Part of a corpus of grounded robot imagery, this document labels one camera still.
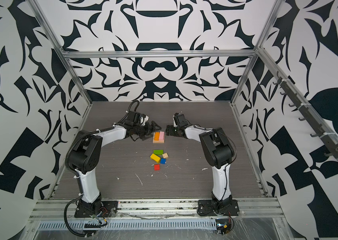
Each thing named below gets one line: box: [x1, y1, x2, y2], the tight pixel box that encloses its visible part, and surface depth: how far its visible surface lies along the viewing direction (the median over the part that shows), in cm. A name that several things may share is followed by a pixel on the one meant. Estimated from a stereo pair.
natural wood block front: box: [152, 132, 166, 144], surface depth 100 cm
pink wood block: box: [159, 131, 166, 141], surface depth 101 cm
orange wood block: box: [154, 132, 160, 141], surface depth 100 cm
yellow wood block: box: [150, 153, 161, 164], surface depth 91 cm
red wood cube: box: [154, 164, 160, 171], surface depth 91 cm
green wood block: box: [153, 149, 164, 155], surface depth 96 cm
